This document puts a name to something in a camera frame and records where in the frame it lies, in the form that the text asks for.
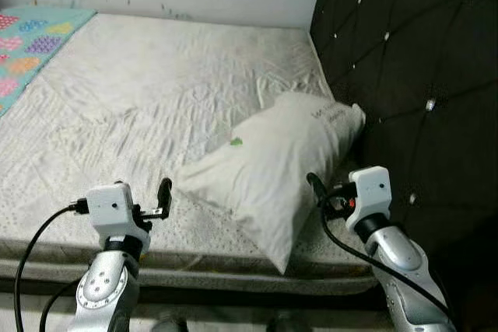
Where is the white pillow with tree print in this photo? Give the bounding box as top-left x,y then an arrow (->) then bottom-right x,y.
174,90 -> 367,275

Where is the white quilted mattress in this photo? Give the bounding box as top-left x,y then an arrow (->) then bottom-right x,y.
0,12 -> 375,295

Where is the dark bed base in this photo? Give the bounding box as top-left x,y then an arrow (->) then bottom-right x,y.
0,274 -> 383,310

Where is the dark tufted headboard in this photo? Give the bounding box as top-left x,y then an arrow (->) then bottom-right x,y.
310,0 -> 498,332

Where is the teal blanket with colourful shapes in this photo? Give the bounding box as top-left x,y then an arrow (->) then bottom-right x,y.
0,5 -> 97,120

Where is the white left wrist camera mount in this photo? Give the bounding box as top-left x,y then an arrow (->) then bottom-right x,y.
84,182 -> 153,253

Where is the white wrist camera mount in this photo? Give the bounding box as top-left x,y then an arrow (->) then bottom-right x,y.
344,165 -> 393,232
84,182 -> 153,253

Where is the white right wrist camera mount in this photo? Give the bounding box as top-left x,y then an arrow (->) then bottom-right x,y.
344,165 -> 393,232

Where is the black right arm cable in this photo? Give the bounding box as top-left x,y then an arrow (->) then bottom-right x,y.
318,191 -> 457,330

